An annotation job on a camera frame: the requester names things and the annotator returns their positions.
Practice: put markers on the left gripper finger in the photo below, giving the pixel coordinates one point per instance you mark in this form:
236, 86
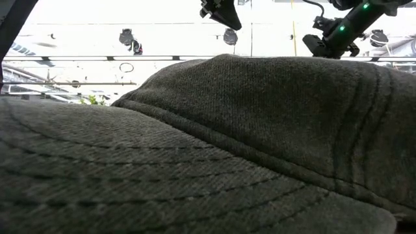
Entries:
229, 14
208, 8

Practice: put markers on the gray baseball cap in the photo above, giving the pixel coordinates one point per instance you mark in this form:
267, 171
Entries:
227, 146

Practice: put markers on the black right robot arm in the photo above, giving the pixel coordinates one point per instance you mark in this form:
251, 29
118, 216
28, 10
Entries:
357, 18

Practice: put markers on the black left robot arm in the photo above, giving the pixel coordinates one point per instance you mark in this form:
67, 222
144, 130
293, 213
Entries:
13, 22

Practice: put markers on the green plant in white pot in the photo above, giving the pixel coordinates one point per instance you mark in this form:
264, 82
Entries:
93, 99

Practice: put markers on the thin overhead metal bar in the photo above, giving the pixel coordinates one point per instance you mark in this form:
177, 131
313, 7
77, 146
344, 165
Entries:
65, 84

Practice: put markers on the black ceiling camera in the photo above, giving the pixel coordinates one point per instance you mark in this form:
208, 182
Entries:
137, 48
126, 36
379, 38
230, 36

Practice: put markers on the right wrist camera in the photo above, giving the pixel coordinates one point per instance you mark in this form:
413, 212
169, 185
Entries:
325, 25

